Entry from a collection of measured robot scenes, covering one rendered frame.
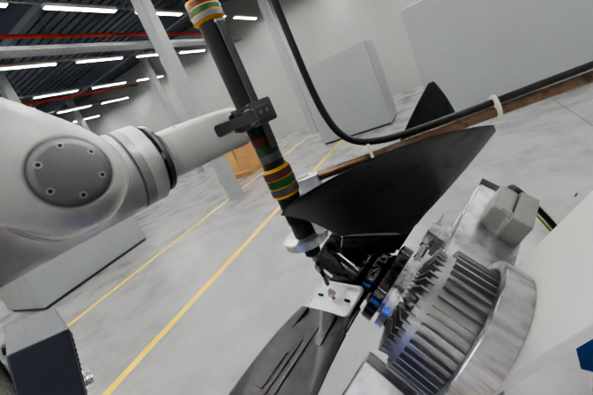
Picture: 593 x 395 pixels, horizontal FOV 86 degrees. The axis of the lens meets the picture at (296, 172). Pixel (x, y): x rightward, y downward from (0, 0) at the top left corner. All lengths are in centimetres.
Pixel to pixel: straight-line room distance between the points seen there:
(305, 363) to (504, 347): 24
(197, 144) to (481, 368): 42
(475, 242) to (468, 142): 38
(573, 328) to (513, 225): 33
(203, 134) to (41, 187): 16
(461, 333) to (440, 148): 28
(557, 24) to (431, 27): 164
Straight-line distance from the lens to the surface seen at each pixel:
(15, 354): 97
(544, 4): 607
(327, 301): 56
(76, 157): 25
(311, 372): 48
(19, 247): 32
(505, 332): 50
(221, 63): 45
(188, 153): 34
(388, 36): 1272
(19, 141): 25
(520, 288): 55
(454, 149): 36
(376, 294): 55
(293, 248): 48
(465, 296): 53
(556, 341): 45
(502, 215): 73
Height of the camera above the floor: 151
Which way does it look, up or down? 13 degrees down
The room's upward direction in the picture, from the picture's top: 23 degrees counter-clockwise
